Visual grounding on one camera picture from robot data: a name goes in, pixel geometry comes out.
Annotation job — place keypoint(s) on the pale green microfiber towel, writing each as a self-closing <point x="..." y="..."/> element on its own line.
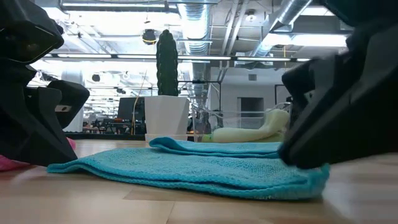
<point x="242" y="133"/>

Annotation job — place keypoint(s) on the teal blue microfiber towel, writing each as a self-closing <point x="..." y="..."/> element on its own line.
<point x="186" y="171"/>

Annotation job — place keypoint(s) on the pink microfiber towel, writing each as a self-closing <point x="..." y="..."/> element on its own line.
<point x="9" y="163"/>

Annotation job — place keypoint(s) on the clear plastic bin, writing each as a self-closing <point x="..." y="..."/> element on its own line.
<point x="199" y="121"/>

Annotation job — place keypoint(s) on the green cactus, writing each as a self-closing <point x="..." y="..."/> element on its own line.
<point x="167" y="62"/>

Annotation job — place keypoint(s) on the white hexagonal plant pot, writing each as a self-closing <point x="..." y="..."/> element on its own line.
<point x="166" y="116"/>

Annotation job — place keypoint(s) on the bright green microfiber towel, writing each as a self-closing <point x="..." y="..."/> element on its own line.
<point x="207" y="138"/>

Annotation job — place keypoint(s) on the black background rig frame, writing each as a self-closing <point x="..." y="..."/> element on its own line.
<point x="276" y="90"/>

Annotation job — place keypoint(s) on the white room column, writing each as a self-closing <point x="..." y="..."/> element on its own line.
<point x="73" y="76"/>

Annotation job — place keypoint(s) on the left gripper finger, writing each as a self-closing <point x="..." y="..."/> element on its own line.
<point x="74" y="99"/>
<point x="28" y="130"/>

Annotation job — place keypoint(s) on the black ceiling device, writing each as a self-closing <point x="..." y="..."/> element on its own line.
<point x="149" y="36"/>

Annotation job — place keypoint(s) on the black background monitor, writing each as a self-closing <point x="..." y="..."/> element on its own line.
<point x="127" y="109"/>

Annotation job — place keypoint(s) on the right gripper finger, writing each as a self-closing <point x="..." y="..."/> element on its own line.
<point x="311" y="81"/>
<point x="348" y="130"/>

